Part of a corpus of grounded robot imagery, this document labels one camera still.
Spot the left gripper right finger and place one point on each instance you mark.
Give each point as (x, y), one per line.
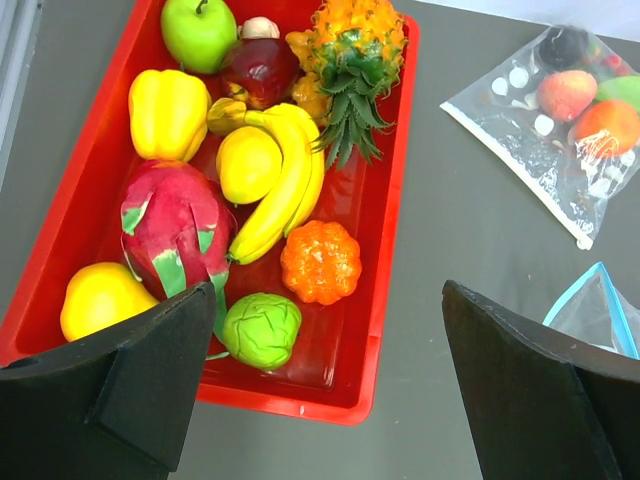
(540, 404)

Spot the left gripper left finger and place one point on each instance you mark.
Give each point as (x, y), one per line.
(113, 405)

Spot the blue zip top bag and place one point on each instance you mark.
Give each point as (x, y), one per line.
(593, 311)

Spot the small orange pumpkin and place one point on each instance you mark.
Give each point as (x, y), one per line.
(321, 262)

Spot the yellow lemon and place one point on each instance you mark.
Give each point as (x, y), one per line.
(248, 163)

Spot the toy pineapple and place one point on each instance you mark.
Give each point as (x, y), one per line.
(357, 52)

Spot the dotted zip bag with fruit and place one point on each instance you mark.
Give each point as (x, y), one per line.
(562, 113)

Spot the yellow pear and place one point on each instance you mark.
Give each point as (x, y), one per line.
(100, 295)

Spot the pink dragon fruit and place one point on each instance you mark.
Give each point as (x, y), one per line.
(176, 228)

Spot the red plastic bin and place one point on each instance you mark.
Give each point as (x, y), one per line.
(332, 373)

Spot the yellow bell pepper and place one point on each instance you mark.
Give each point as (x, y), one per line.
(167, 112)

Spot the yellow banana bunch in bin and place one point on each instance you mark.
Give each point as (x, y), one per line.
(287, 124)

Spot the orange starfruit pieces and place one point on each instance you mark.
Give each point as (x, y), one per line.
(306, 91)

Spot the dark red mangosteen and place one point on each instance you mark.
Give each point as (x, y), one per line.
(260, 69)

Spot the green apple in bin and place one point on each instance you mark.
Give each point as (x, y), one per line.
(198, 34)

